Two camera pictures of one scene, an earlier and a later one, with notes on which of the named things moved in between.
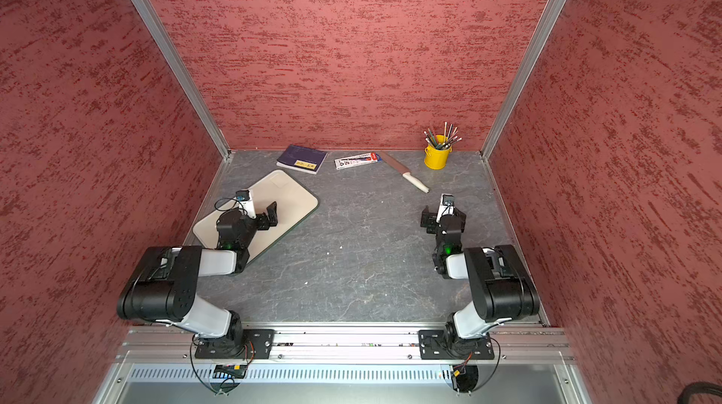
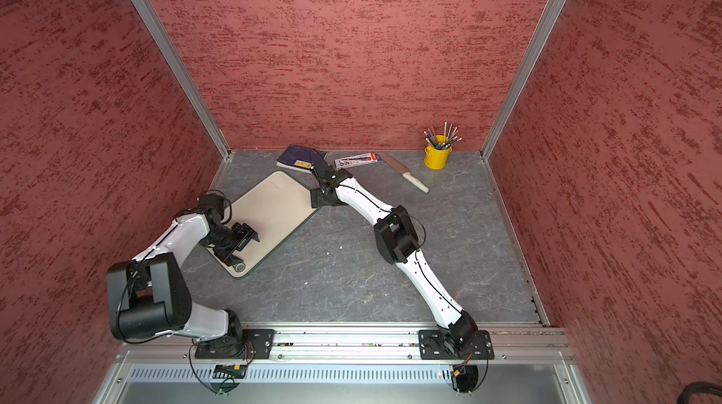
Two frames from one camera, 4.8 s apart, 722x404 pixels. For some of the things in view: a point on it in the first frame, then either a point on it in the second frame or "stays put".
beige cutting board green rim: x=293 y=205 stays put
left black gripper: x=264 y=225 -> x=225 y=255
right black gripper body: x=430 y=219 -> x=321 y=195
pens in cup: x=448 y=139 stays put
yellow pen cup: x=436 y=159 stays put
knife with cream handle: x=404 y=171 stays put
